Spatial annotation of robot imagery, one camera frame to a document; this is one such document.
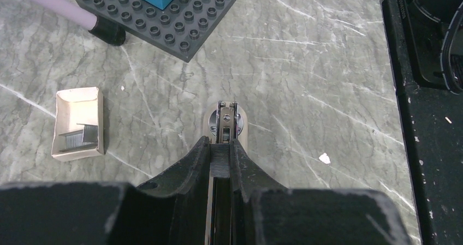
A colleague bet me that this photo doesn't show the dark grey lego baseplate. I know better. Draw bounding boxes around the dark grey lego baseplate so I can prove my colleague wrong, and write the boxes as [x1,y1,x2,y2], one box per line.
[76,0,236,62]

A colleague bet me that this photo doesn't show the staple box tray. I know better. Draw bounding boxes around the staple box tray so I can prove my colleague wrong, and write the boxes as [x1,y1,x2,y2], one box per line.
[51,87,104,162]

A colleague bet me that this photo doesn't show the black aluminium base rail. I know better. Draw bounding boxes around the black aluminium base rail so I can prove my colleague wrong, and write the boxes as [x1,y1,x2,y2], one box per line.
[379,0,462,244]

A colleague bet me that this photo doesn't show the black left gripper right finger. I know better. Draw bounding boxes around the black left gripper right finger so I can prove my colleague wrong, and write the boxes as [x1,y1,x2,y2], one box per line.
[229,140,411,244]

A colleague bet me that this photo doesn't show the staple strips in tray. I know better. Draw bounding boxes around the staple strips in tray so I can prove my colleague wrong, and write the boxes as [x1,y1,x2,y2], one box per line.
[60,124,98,153]

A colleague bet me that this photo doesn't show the grey staple strip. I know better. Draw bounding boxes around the grey staple strip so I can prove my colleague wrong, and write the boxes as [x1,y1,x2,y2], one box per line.
[210,144,230,178]

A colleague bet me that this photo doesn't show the black silver stapler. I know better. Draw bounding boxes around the black silver stapler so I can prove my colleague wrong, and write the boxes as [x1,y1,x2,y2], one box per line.
[203,100,247,244]

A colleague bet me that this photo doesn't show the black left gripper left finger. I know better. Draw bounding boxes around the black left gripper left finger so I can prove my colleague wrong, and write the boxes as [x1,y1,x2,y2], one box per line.
[1,136,210,244]

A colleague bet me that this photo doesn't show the white perforated music stand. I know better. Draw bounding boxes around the white perforated music stand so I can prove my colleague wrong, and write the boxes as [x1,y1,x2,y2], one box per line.
[30,0,126,46]

